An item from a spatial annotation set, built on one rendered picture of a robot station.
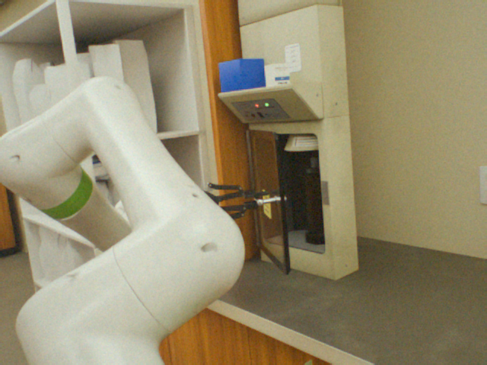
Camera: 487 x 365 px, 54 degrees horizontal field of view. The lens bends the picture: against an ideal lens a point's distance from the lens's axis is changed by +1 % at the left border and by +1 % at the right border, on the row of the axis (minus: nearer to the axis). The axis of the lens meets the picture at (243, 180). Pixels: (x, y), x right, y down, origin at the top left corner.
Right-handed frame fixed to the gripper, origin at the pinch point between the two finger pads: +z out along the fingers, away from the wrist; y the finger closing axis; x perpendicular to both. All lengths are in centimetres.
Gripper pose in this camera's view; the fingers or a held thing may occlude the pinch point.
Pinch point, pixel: (256, 198)
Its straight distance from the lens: 136.4
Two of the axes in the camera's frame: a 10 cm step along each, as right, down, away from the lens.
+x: -2.3, -1.3, 9.6
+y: -1.0, -9.8, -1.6
